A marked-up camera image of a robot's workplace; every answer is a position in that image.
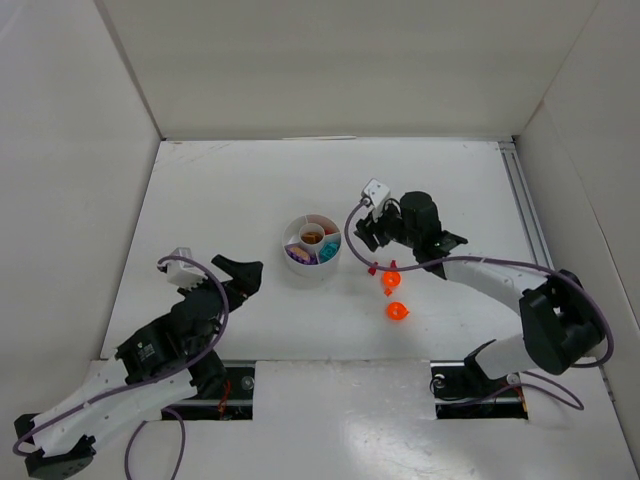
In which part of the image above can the purple butterfly lego brick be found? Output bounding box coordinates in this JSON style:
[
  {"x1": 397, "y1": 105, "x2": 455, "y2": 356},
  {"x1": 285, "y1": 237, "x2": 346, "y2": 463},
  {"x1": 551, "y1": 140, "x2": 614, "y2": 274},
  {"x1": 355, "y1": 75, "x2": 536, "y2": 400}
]
[{"x1": 285, "y1": 245, "x2": 317, "y2": 265}]

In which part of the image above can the orange round lego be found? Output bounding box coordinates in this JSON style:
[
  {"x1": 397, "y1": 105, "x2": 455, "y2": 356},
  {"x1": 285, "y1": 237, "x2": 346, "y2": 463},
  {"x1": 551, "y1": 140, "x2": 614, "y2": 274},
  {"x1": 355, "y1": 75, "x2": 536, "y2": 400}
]
[
  {"x1": 386, "y1": 302, "x2": 410, "y2": 322},
  {"x1": 382, "y1": 271, "x2": 402, "y2": 289}
]

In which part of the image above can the brown lego plate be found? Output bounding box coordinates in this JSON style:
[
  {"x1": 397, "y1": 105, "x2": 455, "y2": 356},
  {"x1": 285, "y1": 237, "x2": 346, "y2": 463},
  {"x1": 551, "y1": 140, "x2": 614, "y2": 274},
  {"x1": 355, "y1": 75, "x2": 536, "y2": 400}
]
[{"x1": 300, "y1": 231, "x2": 324, "y2": 245}]

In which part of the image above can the teal square lego brick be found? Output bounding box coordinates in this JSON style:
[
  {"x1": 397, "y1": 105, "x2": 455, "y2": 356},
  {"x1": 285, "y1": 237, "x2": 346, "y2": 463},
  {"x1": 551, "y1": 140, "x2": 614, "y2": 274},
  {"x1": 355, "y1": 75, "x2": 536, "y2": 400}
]
[{"x1": 318, "y1": 242, "x2": 340, "y2": 263}]

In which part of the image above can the orange round lego front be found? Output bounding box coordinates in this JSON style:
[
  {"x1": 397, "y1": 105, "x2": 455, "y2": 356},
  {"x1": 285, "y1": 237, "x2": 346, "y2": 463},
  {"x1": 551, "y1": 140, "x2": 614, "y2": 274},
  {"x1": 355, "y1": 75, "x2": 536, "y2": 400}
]
[{"x1": 386, "y1": 302, "x2": 410, "y2": 322}]

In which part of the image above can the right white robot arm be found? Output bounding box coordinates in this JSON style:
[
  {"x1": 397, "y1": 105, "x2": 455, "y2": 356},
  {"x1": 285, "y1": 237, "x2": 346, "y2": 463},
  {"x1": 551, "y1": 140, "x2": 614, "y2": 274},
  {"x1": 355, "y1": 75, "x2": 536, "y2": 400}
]
[{"x1": 345, "y1": 183, "x2": 614, "y2": 382}]

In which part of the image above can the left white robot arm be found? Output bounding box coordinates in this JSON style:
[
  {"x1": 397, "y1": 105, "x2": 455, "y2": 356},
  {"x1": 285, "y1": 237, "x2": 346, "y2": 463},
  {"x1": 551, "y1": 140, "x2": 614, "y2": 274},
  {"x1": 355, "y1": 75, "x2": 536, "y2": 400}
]
[{"x1": 13, "y1": 248, "x2": 264, "y2": 479}]

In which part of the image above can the white divided round container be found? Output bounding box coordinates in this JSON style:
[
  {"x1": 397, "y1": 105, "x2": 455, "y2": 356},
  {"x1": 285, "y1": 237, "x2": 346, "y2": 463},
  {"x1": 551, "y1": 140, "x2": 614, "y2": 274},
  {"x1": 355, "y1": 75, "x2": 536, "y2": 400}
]
[{"x1": 281, "y1": 214, "x2": 342, "y2": 280}]

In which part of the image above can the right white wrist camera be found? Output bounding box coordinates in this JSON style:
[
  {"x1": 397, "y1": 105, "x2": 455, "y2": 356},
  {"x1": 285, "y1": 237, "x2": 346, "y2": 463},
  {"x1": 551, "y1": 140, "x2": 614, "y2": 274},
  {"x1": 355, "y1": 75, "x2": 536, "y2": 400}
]
[{"x1": 361, "y1": 178, "x2": 391, "y2": 211}]

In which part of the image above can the aluminium rail right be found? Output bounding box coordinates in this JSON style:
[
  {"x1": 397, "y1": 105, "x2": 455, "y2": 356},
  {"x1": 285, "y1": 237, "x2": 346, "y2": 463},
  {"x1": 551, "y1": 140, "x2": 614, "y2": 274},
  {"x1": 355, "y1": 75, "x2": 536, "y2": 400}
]
[{"x1": 498, "y1": 141, "x2": 616, "y2": 401}]

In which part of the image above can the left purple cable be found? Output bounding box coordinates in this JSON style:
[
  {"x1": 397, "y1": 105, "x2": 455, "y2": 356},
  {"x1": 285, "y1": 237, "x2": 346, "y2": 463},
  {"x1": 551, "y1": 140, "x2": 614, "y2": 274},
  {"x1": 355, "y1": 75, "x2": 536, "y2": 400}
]
[{"x1": 12, "y1": 255, "x2": 231, "y2": 480}]

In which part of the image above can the purple cable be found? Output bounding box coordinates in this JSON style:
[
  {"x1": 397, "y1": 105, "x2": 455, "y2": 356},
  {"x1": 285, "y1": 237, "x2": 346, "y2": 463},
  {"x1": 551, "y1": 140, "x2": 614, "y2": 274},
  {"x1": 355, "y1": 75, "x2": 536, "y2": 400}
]
[
  {"x1": 344, "y1": 199, "x2": 615, "y2": 411},
  {"x1": 12, "y1": 255, "x2": 231, "y2": 480}
]

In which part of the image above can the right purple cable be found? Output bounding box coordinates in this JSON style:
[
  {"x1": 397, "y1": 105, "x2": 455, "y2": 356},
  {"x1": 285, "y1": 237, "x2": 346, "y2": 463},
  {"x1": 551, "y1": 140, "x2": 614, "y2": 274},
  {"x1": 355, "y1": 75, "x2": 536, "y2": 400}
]
[{"x1": 344, "y1": 199, "x2": 615, "y2": 411}]

